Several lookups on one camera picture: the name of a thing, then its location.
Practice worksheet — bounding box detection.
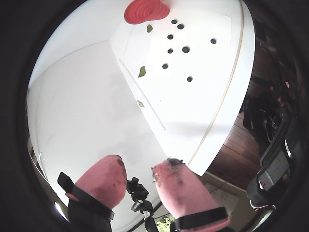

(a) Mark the pink padded gripper finger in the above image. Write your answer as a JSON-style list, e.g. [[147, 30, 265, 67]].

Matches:
[[151, 157, 230, 232], [57, 154, 128, 232]]

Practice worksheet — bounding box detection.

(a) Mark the red collapsible silicone cup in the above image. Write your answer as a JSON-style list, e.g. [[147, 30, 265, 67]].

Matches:
[[124, 0, 170, 25]]

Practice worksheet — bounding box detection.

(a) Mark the black tripod head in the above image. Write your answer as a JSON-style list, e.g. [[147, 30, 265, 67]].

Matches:
[[126, 177, 155, 232]]

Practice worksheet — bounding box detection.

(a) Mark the green plant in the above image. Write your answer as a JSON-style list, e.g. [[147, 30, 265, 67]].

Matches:
[[156, 216, 175, 230]]

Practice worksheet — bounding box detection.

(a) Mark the black table clamp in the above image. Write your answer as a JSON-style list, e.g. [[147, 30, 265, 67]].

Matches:
[[246, 116, 300, 213]]

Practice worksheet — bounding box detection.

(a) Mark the black object with red accents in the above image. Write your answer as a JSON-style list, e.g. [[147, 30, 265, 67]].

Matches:
[[243, 77, 294, 145]]

